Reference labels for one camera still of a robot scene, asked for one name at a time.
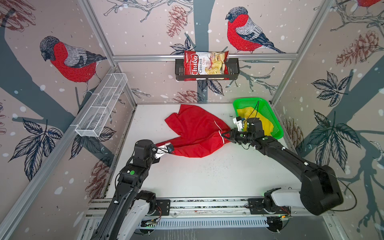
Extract red shorts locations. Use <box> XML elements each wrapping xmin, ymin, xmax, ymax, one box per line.
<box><xmin>156</xmin><ymin>105</ymin><xmax>231</xmax><ymax>158</ymax></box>

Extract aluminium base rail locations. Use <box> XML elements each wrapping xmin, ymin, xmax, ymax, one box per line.
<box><xmin>86</xmin><ymin>195</ymin><xmax>332</xmax><ymax>220</ymax></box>

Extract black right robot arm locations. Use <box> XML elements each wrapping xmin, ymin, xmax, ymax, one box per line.
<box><xmin>221</xmin><ymin>118</ymin><xmax>344</xmax><ymax>216</ymax></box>

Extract black wall shelf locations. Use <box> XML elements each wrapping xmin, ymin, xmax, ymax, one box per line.
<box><xmin>175</xmin><ymin>58</ymin><xmax>240</xmax><ymax>81</ymax></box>

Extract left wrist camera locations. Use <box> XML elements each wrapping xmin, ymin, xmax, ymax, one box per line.
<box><xmin>156</xmin><ymin>143</ymin><xmax>175</xmax><ymax>158</ymax></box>

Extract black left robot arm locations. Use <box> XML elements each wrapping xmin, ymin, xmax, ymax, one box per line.
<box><xmin>91</xmin><ymin>140</ymin><xmax>160</xmax><ymax>240</ymax></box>

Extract green plastic basket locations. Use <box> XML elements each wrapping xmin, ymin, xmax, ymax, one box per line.
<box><xmin>233</xmin><ymin>98</ymin><xmax>284</xmax><ymax>140</ymax></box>

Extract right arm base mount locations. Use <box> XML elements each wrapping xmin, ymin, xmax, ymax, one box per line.
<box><xmin>245</xmin><ymin>188</ymin><xmax>291</xmax><ymax>216</ymax></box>

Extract yellow shorts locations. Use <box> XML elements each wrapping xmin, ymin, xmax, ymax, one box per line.
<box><xmin>237</xmin><ymin>107</ymin><xmax>274</xmax><ymax>136</ymax></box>

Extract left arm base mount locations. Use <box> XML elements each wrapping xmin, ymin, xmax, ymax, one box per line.
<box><xmin>136</xmin><ymin>191</ymin><xmax>171</xmax><ymax>217</ymax></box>

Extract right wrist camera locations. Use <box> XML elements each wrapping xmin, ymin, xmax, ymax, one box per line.
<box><xmin>233</xmin><ymin>117</ymin><xmax>245</xmax><ymax>132</ymax></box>

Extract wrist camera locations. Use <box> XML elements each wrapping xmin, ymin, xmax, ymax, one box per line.
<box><xmin>156</xmin><ymin>143</ymin><xmax>175</xmax><ymax>158</ymax></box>
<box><xmin>233</xmin><ymin>117</ymin><xmax>245</xmax><ymax>132</ymax></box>

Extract red chips bag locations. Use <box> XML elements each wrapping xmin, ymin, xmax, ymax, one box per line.
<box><xmin>184</xmin><ymin>51</ymin><xmax>229</xmax><ymax>81</ymax></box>

